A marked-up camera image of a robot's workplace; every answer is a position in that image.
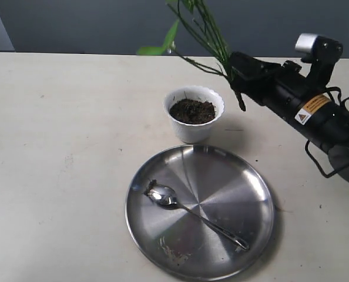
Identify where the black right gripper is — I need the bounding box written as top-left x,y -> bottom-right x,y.
229,36 -> 349,147

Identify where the artificial red flower plant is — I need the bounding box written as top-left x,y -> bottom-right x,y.
136,0 -> 247,112

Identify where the stainless steel spork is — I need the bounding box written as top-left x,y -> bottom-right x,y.
143,179 -> 250,251

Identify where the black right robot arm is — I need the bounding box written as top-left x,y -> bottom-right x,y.
229,33 -> 349,183

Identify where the white scalloped plastic pot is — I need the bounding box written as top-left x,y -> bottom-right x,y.
163,85 -> 224,144

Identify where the dark potting soil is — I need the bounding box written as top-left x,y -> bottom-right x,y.
169,99 -> 216,125

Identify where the round stainless steel plate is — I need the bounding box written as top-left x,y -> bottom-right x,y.
125,145 -> 275,281

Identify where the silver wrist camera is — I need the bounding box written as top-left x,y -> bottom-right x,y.
294,33 -> 319,54

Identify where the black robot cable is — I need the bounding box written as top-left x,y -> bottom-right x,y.
305,86 -> 349,179

